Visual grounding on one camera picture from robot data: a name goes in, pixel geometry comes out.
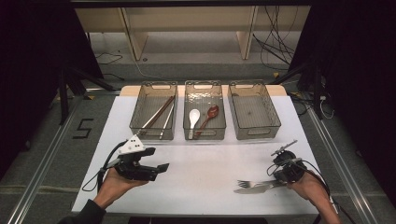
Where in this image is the grey clear plastic bin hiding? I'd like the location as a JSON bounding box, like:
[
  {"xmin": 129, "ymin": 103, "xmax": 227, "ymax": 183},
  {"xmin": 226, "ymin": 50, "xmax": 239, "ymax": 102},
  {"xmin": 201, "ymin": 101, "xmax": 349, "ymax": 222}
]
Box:
[
  {"xmin": 129, "ymin": 80, "xmax": 179, "ymax": 141},
  {"xmin": 227, "ymin": 79, "xmax": 282, "ymax": 140},
  {"xmin": 182, "ymin": 79, "xmax": 227, "ymax": 141}
]

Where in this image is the metal fork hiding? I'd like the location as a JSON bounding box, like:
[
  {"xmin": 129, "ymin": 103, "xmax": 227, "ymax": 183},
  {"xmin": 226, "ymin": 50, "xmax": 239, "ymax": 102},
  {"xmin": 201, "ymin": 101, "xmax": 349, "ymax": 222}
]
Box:
[{"xmin": 236, "ymin": 179, "xmax": 289, "ymax": 189}]

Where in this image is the thin white floor cable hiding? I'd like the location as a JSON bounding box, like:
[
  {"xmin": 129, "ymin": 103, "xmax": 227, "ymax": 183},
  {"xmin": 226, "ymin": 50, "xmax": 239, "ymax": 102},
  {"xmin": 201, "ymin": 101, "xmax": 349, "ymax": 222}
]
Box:
[{"xmin": 118, "ymin": 49, "xmax": 157, "ymax": 80}]

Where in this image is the white chopstick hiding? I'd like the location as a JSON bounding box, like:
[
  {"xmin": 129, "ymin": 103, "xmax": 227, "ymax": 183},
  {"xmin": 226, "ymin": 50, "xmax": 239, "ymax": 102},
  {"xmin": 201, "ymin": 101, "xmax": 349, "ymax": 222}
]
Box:
[
  {"xmin": 135, "ymin": 101, "xmax": 171, "ymax": 136},
  {"xmin": 159, "ymin": 103, "xmax": 176, "ymax": 140}
]

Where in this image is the right hand-held gripper cable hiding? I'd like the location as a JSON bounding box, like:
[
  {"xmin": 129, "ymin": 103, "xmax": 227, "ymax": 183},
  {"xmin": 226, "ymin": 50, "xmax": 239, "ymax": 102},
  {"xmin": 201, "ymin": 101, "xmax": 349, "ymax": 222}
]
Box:
[{"xmin": 265, "ymin": 158, "xmax": 358, "ymax": 224}]

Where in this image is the metal knife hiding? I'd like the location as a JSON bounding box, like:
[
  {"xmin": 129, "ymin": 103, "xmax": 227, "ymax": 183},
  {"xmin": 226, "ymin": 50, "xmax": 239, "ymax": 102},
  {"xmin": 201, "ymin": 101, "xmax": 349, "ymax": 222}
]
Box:
[{"xmin": 233, "ymin": 183, "xmax": 286, "ymax": 195}]

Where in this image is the white ceramic spoon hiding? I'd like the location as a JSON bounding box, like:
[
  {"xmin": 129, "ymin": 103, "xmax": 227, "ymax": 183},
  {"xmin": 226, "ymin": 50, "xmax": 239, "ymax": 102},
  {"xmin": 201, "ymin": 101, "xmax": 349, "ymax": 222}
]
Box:
[{"xmin": 187, "ymin": 108, "xmax": 202, "ymax": 140}]

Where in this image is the brown wooden spoon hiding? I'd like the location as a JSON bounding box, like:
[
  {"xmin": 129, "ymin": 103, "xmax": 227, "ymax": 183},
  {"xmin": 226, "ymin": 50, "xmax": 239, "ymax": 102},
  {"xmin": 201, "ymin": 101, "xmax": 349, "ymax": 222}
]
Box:
[{"xmin": 194, "ymin": 105, "xmax": 220, "ymax": 139}]

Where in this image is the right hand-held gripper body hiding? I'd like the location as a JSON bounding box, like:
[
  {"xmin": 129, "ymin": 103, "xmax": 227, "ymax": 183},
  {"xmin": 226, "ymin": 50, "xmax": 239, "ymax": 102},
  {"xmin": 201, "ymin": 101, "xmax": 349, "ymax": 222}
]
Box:
[{"xmin": 269, "ymin": 138, "xmax": 308, "ymax": 184}]

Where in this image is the aluminium rail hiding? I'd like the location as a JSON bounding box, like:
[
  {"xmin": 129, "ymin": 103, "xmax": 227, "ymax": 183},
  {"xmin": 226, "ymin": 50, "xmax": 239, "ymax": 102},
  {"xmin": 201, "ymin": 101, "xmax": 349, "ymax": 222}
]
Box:
[
  {"xmin": 6, "ymin": 88, "xmax": 120, "ymax": 224},
  {"xmin": 306, "ymin": 105, "xmax": 381, "ymax": 224}
]

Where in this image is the black metal stand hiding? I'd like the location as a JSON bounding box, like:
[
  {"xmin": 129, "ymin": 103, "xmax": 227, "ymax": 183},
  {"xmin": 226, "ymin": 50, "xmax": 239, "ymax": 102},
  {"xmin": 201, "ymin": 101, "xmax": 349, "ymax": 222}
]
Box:
[
  {"xmin": 57, "ymin": 66, "xmax": 116, "ymax": 125},
  {"xmin": 269, "ymin": 62, "xmax": 325, "ymax": 120}
]

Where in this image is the white cable with plug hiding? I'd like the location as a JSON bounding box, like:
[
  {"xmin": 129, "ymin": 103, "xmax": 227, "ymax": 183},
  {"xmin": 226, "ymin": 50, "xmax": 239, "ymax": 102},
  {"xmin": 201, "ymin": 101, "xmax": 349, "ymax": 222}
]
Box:
[{"xmin": 318, "ymin": 94, "xmax": 335, "ymax": 120}]

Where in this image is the person's left hand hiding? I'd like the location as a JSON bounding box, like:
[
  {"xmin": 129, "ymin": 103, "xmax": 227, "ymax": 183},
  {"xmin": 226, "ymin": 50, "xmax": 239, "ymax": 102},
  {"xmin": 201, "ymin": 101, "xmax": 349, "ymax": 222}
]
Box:
[{"xmin": 92, "ymin": 169, "xmax": 149, "ymax": 210}]

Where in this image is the tangle of black cables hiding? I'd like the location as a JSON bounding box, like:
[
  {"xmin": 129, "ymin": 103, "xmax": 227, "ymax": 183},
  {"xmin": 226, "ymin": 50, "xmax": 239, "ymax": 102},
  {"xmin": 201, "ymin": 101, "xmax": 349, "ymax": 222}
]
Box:
[{"xmin": 251, "ymin": 6, "xmax": 300, "ymax": 71}]

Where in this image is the thin black floor cable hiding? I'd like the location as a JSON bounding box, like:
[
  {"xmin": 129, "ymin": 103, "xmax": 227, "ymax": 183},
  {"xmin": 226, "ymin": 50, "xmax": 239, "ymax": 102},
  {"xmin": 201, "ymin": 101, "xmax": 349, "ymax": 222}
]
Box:
[{"xmin": 93, "ymin": 50, "xmax": 124, "ymax": 66}]

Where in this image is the hand-held gripper cable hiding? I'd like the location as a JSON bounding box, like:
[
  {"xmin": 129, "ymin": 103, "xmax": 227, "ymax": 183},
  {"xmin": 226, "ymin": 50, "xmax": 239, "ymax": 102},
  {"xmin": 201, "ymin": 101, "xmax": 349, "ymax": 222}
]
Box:
[
  {"xmin": 81, "ymin": 140, "xmax": 129, "ymax": 193},
  {"xmin": 265, "ymin": 158, "xmax": 358, "ymax": 224}
]

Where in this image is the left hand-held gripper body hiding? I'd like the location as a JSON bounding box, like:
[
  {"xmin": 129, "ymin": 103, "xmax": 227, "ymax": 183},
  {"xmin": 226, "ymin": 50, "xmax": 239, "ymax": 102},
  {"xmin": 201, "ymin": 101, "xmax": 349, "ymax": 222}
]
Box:
[{"xmin": 113, "ymin": 133, "xmax": 159, "ymax": 183}]

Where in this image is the person's right hand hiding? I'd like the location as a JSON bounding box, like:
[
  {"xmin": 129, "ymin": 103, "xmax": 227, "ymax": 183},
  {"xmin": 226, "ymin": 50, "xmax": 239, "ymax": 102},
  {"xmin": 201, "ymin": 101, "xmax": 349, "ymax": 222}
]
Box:
[{"xmin": 289, "ymin": 171, "xmax": 332, "ymax": 208}]

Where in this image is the beige wooden desk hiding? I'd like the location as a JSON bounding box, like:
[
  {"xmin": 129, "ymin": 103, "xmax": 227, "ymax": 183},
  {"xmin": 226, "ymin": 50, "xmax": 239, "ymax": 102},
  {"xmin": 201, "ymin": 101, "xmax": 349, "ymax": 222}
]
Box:
[{"xmin": 74, "ymin": 6, "xmax": 312, "ymax": 62}]

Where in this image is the dark curtain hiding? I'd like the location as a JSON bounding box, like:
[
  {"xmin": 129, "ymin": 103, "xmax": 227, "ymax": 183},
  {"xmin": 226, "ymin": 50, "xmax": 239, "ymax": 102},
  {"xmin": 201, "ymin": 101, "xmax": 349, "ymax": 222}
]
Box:
[
  {"xmin": 0, "ymin": 0, "xmax": 104, "ymax": 178},
  {"xmin": 289, "ymin": 0, "xmax": 396, "ymax": 197}
]

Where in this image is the left hand-held gripper cable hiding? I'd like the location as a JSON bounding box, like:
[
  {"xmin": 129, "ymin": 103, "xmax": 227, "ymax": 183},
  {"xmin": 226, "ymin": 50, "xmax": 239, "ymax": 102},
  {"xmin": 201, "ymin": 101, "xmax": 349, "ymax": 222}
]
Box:
[{"xmin": 81, "ymin": 140, "xmax": 129, "ymax": 193}]

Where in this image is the brown wooden chopstick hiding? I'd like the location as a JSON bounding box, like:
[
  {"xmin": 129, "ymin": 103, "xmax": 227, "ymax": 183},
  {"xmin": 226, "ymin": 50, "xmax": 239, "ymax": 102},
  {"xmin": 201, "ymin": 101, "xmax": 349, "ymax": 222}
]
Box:
[
  {"xmin": 147, "ymin": 96, "xmax": 177, "ymax": 131},
  {"xmin": 143, "ymin": 95, "xmax": 176, "ymax": 130}
]

